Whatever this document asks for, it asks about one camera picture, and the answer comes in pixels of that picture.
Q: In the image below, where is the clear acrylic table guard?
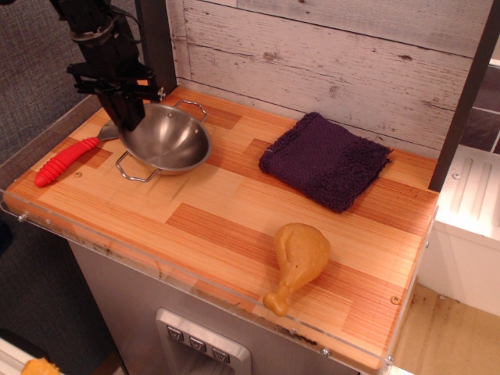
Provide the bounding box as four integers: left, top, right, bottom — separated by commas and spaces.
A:
4, 180, 437, 374

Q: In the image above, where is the silver toy fridge cabinet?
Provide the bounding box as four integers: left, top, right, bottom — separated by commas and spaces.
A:
66, 238, 366, 375

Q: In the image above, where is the silver two-handled bowl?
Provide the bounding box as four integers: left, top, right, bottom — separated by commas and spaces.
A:
116, 100, 213, 183

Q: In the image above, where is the orange toy at corner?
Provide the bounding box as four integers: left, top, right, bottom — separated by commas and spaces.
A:
20, 358, 62, 375

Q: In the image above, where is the yellow toy chicken drumstick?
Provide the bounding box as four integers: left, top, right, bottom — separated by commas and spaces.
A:
263, 223, 331, 317

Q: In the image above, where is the red-handled metal spoon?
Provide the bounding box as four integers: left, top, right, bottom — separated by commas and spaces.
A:
34, 120, 118, 188

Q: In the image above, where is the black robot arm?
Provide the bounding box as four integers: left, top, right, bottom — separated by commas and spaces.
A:
52, 1, 166, 131

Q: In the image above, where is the dark purple cloth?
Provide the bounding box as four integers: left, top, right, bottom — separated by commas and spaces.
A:
259, 112, 391, 213

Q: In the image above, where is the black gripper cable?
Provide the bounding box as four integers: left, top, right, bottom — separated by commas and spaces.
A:
109, 4, 141, 43

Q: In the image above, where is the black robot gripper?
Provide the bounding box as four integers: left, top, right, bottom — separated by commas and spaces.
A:
68, 23, 166, 131

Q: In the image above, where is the white toy sink unit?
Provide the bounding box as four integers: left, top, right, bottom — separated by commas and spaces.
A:
416, 58, 500, 314

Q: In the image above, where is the dark grey vertical post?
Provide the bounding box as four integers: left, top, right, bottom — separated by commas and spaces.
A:
428, 0, 499, 192

